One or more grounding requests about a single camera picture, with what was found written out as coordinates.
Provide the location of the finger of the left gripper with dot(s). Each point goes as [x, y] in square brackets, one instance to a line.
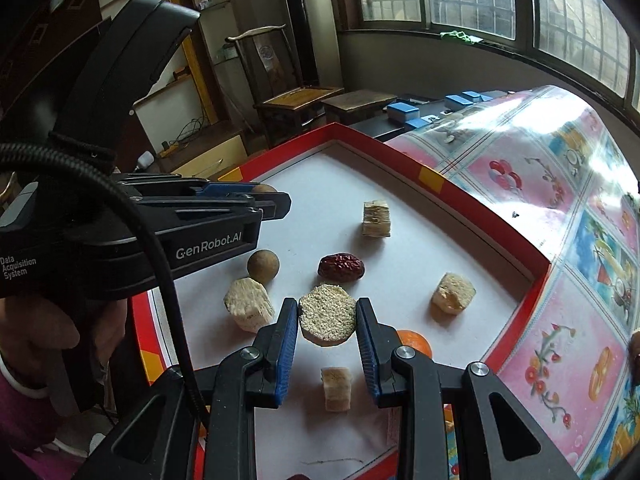
[274, 205]
[215, 189]

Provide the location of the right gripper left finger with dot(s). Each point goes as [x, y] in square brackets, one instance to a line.
[270, 378]

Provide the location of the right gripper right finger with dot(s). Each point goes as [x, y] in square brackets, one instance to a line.
[385, 360]

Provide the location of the brown longan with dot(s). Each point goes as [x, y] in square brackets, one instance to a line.
[263, 188]
[263, 266]

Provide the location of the orange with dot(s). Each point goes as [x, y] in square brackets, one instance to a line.
[416, 341]

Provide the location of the small corn cob chunk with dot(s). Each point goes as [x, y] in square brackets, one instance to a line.
[337, 389]

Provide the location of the tall corn cob piece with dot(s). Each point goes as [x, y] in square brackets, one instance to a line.
[248, 303]

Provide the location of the round corn cob slice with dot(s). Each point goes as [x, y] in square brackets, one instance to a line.
[327, 315]

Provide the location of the red jujube gripped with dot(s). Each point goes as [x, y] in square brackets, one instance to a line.
[341, 268]

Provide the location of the pale corn cob piece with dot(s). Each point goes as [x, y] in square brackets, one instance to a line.
[453, 294]

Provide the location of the pink sleeve forearm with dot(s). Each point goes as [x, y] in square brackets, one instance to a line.
[49, 444]

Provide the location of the person's left hand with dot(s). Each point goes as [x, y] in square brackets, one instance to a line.
[45, 357]

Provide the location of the red shallow box tray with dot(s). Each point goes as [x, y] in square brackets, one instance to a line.
[435, 228]

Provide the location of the wooden chair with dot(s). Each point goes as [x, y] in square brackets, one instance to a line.
[285, 105]

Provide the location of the wooden stool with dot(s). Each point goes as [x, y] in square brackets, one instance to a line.
[356, 106]

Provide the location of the blue mahjong tile box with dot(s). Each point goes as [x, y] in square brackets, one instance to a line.
[402, 112]

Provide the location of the floral plastic tablecloth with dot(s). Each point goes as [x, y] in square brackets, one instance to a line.
[543, 160]

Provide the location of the green cloth on sill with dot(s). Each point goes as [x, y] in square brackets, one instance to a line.
[460, 37]

